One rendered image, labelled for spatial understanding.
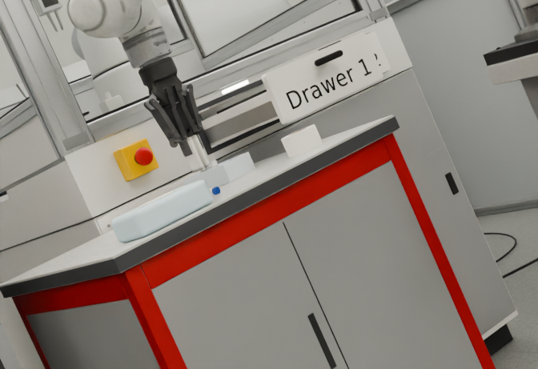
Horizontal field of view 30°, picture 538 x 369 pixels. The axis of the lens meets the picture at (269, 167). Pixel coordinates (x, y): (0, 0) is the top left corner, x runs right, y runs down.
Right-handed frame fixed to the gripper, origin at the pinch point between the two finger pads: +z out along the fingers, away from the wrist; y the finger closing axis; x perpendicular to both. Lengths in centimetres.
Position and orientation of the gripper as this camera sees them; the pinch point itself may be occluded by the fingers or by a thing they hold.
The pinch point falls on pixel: (194, 153)
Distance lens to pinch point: 206.4
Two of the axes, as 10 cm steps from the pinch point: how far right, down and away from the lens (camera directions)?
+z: 4.1, 9.1, 0.6
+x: -6.9, 2.6, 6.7
